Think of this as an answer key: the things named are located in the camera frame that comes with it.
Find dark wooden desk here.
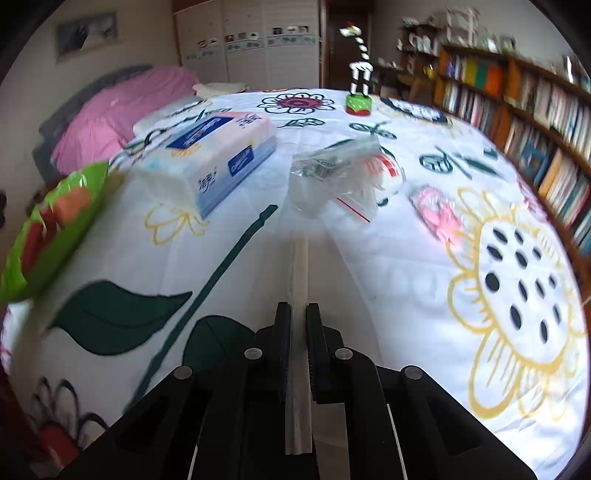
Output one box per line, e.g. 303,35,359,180
376,58,435,100

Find dark wooden door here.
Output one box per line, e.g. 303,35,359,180
327,9,372,90

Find long white swab packet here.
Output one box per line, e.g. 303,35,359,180
284,231,317,455

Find white wire rack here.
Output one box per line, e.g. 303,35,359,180
443,7,481,47

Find wooden bookshelf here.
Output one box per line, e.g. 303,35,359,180
434,44,591,259

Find framed wall photo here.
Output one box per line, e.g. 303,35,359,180
55,11,118,63

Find grey padded headboard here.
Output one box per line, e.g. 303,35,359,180
32,65,153,185

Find white sliding-door wardrobe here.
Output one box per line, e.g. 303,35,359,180
173,0,321,90

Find green leaf-shaped plastic tray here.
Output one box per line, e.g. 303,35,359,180
0,161,110,303

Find clear plastic bag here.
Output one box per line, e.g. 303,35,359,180
365,152,407,208

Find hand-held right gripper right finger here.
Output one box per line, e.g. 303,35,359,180
300,303,539,480

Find blue and white tissue pack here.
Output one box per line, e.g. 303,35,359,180
131,112,278,220

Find folded cream cloth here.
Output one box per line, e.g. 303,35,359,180
191,82,250,99

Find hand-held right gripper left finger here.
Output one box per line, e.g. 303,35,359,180
76,302,301,480

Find pink hair accessory packet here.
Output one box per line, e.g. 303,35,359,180
410,185,465,245

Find pink blanket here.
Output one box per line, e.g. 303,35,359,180
52,66,200,171

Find small wooden trinket shelf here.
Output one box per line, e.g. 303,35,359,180
397,16,444,70

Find rows of books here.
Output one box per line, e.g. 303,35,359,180
441,53,591,250

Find clear zip bag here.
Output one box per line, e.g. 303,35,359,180
290,137,382,223

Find striped zebra figurine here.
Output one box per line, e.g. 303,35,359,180
338,22,374,116

